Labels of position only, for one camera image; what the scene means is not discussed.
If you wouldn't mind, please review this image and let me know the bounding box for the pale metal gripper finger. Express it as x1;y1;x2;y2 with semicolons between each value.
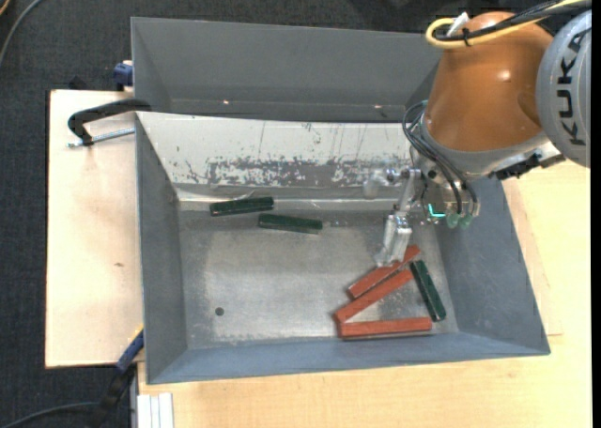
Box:
374;213;401;267
389;226;413;265

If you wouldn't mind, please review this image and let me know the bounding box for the red-brown flat block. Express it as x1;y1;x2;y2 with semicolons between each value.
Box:
332;267;416;325
337;315;434;341
346;244;423;301

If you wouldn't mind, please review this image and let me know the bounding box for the dark green flat block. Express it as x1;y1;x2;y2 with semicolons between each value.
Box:
408;259;448;323
257;212;325;236
208;196;276;218

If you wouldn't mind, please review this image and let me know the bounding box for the grey metal bin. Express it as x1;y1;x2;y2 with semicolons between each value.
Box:
130;16;551;386

